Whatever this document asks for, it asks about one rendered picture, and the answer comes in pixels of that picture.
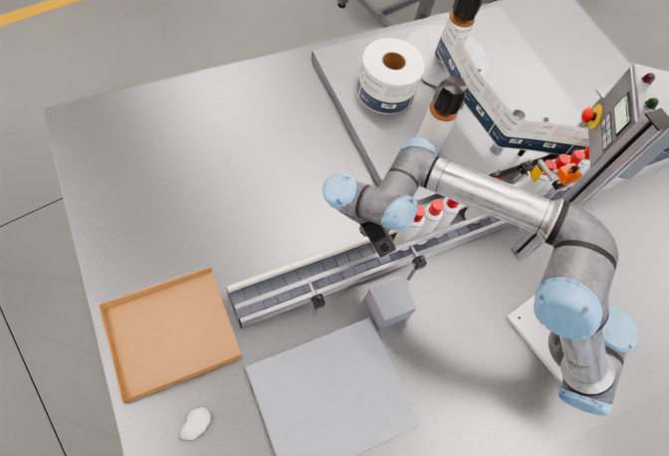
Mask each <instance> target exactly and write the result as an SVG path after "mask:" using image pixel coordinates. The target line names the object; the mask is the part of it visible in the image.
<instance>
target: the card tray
mask: <svg viewBox="0 0 669 456"><path fill-rule="evenodd" d="M99 308H100V313H101V317H102V321H103V325H104V329H105V333H106V337H107V341H108V345H109V349H110V353H111V361H112V365H113V369H114V373H115V377H116V381H117V385H118V389H119V393H120V397H121V401H122V402H123V403H125V404H127V403H130V402H132V401H135V400H137V399H140V398H142V397H145V396H147V395H150V394H152V393H155V392H156V391H159V390H161V389H164V388H166V387H169V386H171V385H174V384H176V383H179V382H182V381H184V380H187V379H189V378H192V377H194V376H197V375H199V374H202V373H204V372H207V371H209V370H212V369H214V368H217V367H219V366H222V365H224V364H227V363H229V362H232V361H234V360H237V359H239V358H242V353H241V352H240V350H239V347H238V345H237V342H236V339H235V336H234V333H233V330H232V327H231V324H230V322H229V319H228V316H227V313H226V310H225V307H224V304H223V302H222V299H221V296H220V293H219V290H218V287H217V284H216V281H215V279H214V276H213V273H212V269H211V266H210V267H207V268H204V269H201V270H198V271H195V272H192V273H189V274H186V275H183V276H180V277H177V278H174V279H172V280H169V281H166V282H163V283H160V284H157V285H154V286H151V287H148V288H145V289H142V290H139V291H136V292H133V293H131V294H128V295H125V296H122V297H119V298H116V299H113V300H110V301H107V302H104V303H101V304H99Z"/></svg>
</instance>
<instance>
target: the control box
mask: <svg viewBox="0 0 669 456"><path fill-rule="evenodd" d="M647 73H654V74H655V76H656V79H655V81H654V82H653V84H652V85H651V86H650V87H646V86H643V85H642V84H641V83H640V79H641V77H643V76H645V75H646V74H647ZM627 92H629V96H630V107H631V117H632V122H631V123H630V124H629V125H628V126H627V127H626V128H625V129H624V130H623V131H622V132H621V133H620V134H619V135H618V136H615V126H614V113H613V108H614V107H615V106H616V105H617V104H618V102H619V101H620V100H621V99H622V98H623V97H624V96H625V95H626V93H627ZM653 97H654V98H657V99H658V100H659V105H658V106H657V107H656V109H660V108H662V109H663V110H664V111H665V112H666V113H667V114H668V115H669V72H666V71H662V70H657V69H653V68H649V67H645V66H640V65H636V64H635V65H633V66H632V67H629V68H628V70H627V71H626V72H625V73H624V74H623V75H622V77H621V78H620V79H619V80H618V81H617V83H616V84H615V85H614V86H613V87H612V88H611V90H610V91H609V92H608V93H607V94H606V95H605V97H604V98H603V99H602V100H601V101H600V103H599V104H598V105H597V106H595V107H594V109H593V111H594V112H596V113H597V117H596V120H595V121H592V120H591V121H590V122H589V123H588V142H589V164H590V168H592V167H593V166H594V165H595V164H596V163H597V162H598V161H599V160H600V159H601V158H602V156H603V155H604V154H605V153H606V152H607V151H608V150H609V149H610V148H611V147H612V146H613V145H614V144H615V143H616V142H617V141H618V140H619V139H620V138H621V137H622V136H623V135H624V134H625V133H626V132H627V131H628V130H629V129H630V128H631V127H632V126H633V125H634V124H635V123H636V122H637V121H638V120H639V119H640V118H641V117H642V116H643V115H644V114H645V113H648V111H647V110H646V109H645V108H644V107H643V103H644V102H645V101H647V100H648V99H649V98H653ZM609 112H611V126H612V140H613V143H612V144H611V145H610V146H609V147H608V148H607V149H606V150H605V151H604V152H602V139H601V123H600V122H601V121H602V120H603V119H604V118H605V116H606V115H607V114H608V113H609ZM668 146H669V131H667V132H666V133H665V134H664V135H663V136H662V137H661V138H660V139H659V140H657V141H656V142H655V143H654V144H653V145H652V146H651V147H650V148H649V149H648V150H646V151H645V152H644V153H643V154H642V155H641V156H640V157H639V158H638V159H637V160H635V161H634V162H633V163H632V164H631V165H630V166H629V167H628V168H627V169H625V170H624V171H623V172H622V173H621V174H620V175H619V176H618V178H622V179H627V180H630V179H631V178H632V177H634V176H635V175H636V174H637V173H638V172H639V171H641V170H642V169H643V168H644V167H645V166H646V165H647V164H649V163H650V162H651V161H652V160H653V159H654V158H656V157H657V156H658V155H659V154H660V153H661V152H662V151H664V150H665V149H666V148H667V147H668Z"/></svg>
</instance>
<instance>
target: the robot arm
mask: <svg viewBox="0 0 669 456"><path fill-rule="evenodd" d="M419 186H420V187H423V188H425V189H428V190H430V191H432V192H435V193H437V194H440V195H442V196H445V197H447V198H450V199H452V200H454V201H457V202H459V203H462V204H464V205H467V206H469V207H472V208H474V209H476V210H479V211H481V212H484V213H486V214H489V215H491V216H494V217H496V218H498V219H501V220H503V221H506V222H508V223H511V224H513V225H516V226H518V227H520V228H523V229H525V230H528V231H530V232H533V233H535V234H538V235H539V236H540V237H541V239H542V242H544V243H546V244H549V245H551V246H553V247H554V249H553V252H552V254H551V257H550V260H549V262H548V265H547V268H546V270H545V273H544V276H543V278H542V281H541V284H540V285H539V287H538V289H537V291H536V294H535V301H534V313H535V316H536V318H537V319H538V321H539V322H540V323H541V324H542V325H545V326H546V329H548V330H549V331H550V334H549V339H548V345H549V350H550V353H551V356H552V358H553V359H554V361H555V362H556V363H557V365H558V366H560V371H561V375H562V382H561V385H560V387H559V388H558V389H559V392H558V397H559V398H560V399H561V400H562V401H563V402H565V403H567V404H568V405H570V406H572V407H575V408H577V409H579V410H582V411H585V412H587V413H591V414H594V415H599V416H606V415H608V414H609V413H610V410H611V407H612V406H613V400H614V397H615V393H616V389H617V386H618V382H619V378H620V374H621V372H622V368H623V364H624V360H625V356H626V353H627V352H628V351H631V350H632V349H634V347H635V346H636V345H637V343H638V340H639V332H638V328H637V326H636V324H635V323H634V321H633V319H631V318H630V317H629V316H628V315H627V314H626V313H625V312H623V311H622V310H620V309H619V308H616V307H611V306H609V305H608V294H609V290H610V286H611V283H612V280H613V277H614V273H615V270H616V267H617V264H618V248H617V245H616V242H615V240H614V238H613V236H612V235H611V233H610V232H609V230H608V229H607V228H606V227H605V226H604V225H603V224H602V223H601V222H600V221H599V220H598V219H597V218H596V217H595V216H594V215H592V214H591V213H589V212H588V211H586V210H585V209H583V208H581V207H579V206H578V205H576V204H573V203H571V202H568V201H566V200H563V199H561V200H558V201H552V200H549V199H546V198H544V197H541V196H539V195H537V194H535V193H532V192H529V191H527V190H524V189H522V188H519V187H516V186H514V185H511V184H509V183H506V182H504V181H501V180H498V179H496V178H493V177H491V176H488V175H486V174H483V173H480V172H478V171H475V170H473V169H470V168H468V167H465V166H462V165H460V164H457V163H455V162H452V161H449V160H447V159H444V158H442V157H439V156H436V149H435V147H434V145H433V144H432V143H429V142H428V140H427V139H425V138H422V137H411V138H409V139H408V140H407V141H406V142H405V143H404V145H403V146H402V148H401V149H400V150H399V151H398V153H397V156H396V158H395V159H394V161H393V163H392V165H391V166H390V168H389V170H388V171H387V173H386V174H385V176H384V178H383V180H382V181H381V183H380V185H379V186H378V187H377V186H374V185H370V184H366V183H363V182H360V181H357V180H355V179H354V178H353V177H352V176H350V175H348V174H346V173H343V172H338V173H334V174H332V175H331V176H329V177H328V178H327V180H326V181H325V183H324V186H323V197H324V199H325V201H326V202H327V203H328V204H329V206H330V207H332V208H333V209H336V210H337V211H338V212H339V214H343V215H344V216H346V217H347V218H349V219H350V220H352V221H354V222H356V224H359V227H358V228H359V233H360V234H362V236H364V237H367V238H368V239H369V241H370V242H371V244H372V246H373V247H374V249H375V251H376V252H377V254H378V255H379V257H381V258H382V257H384V256H386V255H387V254H389V253H391V252H393V251H395V250H396V245H395V243H394V242H393V240H392V238H391V237H390V235H389V231H390V230H391V229H395V230H398V231H406V230H407V229H408V228H409V227H410V226H411V225H412V223H413V221H414V217H415V215H416V212H417V201H416V200H415V199H414V198H413V196H414V194H415V192H416V191H417V189H418V187H419Z"/></svg>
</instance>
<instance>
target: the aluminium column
mask: <svg viewBox="0 0 669 456"><path fill-rule="evenodd" d="M667 131H669V115H668V114H667V113H666V112H665V111H664V110H663V109H662V108H660V109H657V110H654V111H651V112H648V113H645V114H644V115H643V116H642V117H641V118H640V119H639V120H638V121H637V122H636V123H635V124H634V125H633V126H632V127H631V128H630V129H629V130H628V131H627V132H626V133H625V134H624V135H623V136H622V137H621V138H620V139H619V140H618V141H617V142H616V143H615V144H614V145H613V146H612V147H611V148H610V149H609V150H608V151H607V152H606V153H605V154H604V155H603V156H602V158H601V159H600V160H599V161H598V162H597V163H596V164H595V165H594V166H593V167H592V168H591V169H590V170H589V171H588V172H587V173H586V174H585V175H584V176H583V177H582V178H581V179H580V180H579V181H578V182H577V183H576V184H575V185H574V186H573V187H572V188H571V189H570V190H569V191H568V192H567V193H566V194H565V195H564V196H563V197H562V198H561V199H563V200H566V201H568V202H571V203H573V204H576V205H578V206H579V207H581V208H583V207H585V206H586V205H587V204H588V203H589V202H590V201H591V200H592V199H593V198H595V197H596V196H597V195H598V194H599V193H600V192H601V191H602V190H603V189H604V188H606V187H607V186H608V185H609V184H610V183H611V182H612V181H613V180H614V179H616V178H617V177H618V176H619V175H620V174H621V173H622V172H623V171H624V170H625V169H627V168H628V167H629V166H630V165H631V164H632V163H633V162H634V161H635V160H637V159H638V158H639V157H640V156H641V155H642V154H643V153H644V152H645V151H646V150H648V149H649V148H650V147H651V146H652V145H653V144H654V143H655V142H656V141H657V140H659V139H660V138H661V137H662V136H663V135H664V134H665V133H666V132H667ZM544 244H545V243H544V242H542V239H541V237H540V236H539V235H538V234H535V233H533V232H530V231H528V232H527V233H526V234H525V235H524V236H523V237H522V238H521V239H520V240H519V241H518V242H517V243H516V244H515V245H514V246H513V247H512V248H511V249H512V251H513V252H514V254H515V256H516V257H517V259H518V261H520V260H523V259H525V258H528V257H530V256H531V255H533V254H534V253H535V252H536V251H537V250H538V249H539V248H540V247H541V246H542V245H544Z"/></svg>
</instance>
